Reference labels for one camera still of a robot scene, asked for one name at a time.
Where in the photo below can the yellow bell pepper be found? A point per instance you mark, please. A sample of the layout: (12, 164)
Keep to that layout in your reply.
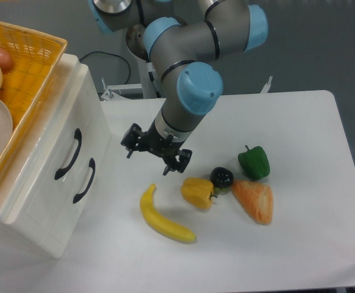
(198, 192)

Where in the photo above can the yellow banana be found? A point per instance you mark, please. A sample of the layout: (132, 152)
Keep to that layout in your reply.
(160, 223)

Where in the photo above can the black round toy fruit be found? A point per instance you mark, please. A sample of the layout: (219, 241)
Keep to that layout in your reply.
(221, 177)

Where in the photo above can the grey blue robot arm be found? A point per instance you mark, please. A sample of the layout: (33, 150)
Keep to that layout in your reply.
(181, 56)

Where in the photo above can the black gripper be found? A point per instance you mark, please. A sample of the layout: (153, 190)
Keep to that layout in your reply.
(158, 140)

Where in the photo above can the green bell pepper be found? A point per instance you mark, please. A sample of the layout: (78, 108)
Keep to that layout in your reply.
(254, 162)

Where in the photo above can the white drawer cabinet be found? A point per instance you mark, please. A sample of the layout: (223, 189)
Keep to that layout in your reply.
(7, 235)

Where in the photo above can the yellow woven basket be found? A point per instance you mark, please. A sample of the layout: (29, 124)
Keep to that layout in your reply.
(35, 55)

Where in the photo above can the pink peach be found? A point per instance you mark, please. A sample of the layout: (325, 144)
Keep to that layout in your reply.
(6, 61)

